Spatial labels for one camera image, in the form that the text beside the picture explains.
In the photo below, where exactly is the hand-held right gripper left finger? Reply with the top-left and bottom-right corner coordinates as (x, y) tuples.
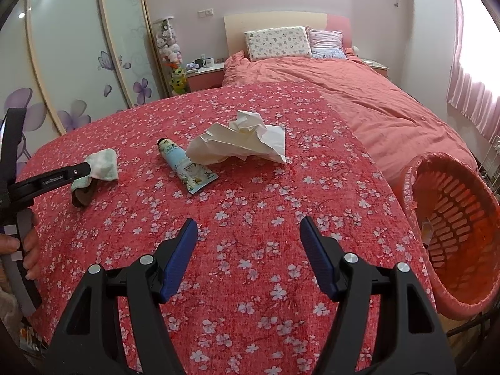
(46, 218), (199, 375)

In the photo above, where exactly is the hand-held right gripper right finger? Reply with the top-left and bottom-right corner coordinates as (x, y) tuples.
(300, 216), (458, 375)

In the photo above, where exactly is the clear tube of plush toys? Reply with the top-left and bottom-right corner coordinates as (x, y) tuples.
(152, 16), (188, 94)

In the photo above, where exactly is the floral glass door wardrobe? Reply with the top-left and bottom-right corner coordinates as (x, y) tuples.
(0, 0), (167, 173)

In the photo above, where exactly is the white wire rack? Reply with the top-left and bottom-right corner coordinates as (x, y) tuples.
(478, 137), (500, 192)

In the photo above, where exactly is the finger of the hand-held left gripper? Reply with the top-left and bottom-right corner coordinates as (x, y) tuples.
(69, 163), (96, 184)

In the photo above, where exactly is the red floral blanket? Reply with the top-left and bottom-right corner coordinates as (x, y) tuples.
(17, 82), (434, 375)

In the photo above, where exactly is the yellow green plush toy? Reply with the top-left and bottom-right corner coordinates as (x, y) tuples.
(170, 66), (188, 94)

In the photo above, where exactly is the pink checked pillow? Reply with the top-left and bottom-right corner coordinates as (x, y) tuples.
(307, 26), (348, 60)

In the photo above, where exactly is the person's left hand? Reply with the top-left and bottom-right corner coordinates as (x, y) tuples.
(0, 213), (40, 282)

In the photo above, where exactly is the salmon pink duvet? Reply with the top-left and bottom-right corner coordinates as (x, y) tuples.
(222, 51), (479, 200)

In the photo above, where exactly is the pale blue floral tube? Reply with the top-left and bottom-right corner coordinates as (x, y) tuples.
(157, 137), (219, 196)

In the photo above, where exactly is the orange plastic basket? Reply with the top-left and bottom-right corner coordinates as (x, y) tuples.
(400, 152), (500, 319)

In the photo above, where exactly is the white floral pillow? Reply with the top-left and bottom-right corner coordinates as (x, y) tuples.
(245, 26), (312, 62)

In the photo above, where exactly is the beige and pink headboard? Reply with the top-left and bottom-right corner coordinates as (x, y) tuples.
(224, 11), (353, 57)

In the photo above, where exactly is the black metal stand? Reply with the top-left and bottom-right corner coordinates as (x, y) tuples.
(445, 308), (500, 338)

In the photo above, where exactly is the pale green cloth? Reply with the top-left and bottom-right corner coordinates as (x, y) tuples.
(71, 149), (119, 192)

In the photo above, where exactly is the white paper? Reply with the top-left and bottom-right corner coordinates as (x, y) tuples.
(186, 110), (288, 165)

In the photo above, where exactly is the pink and white nightstand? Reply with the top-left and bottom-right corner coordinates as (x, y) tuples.
(185, 62), (226, 93)
(361, 58), (390, 81)

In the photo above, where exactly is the pink curtain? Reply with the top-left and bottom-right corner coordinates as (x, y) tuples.
(445, 0), (500, 141)

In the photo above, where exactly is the dark brown item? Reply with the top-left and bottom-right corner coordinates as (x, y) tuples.
(70, 180), (99, 208)

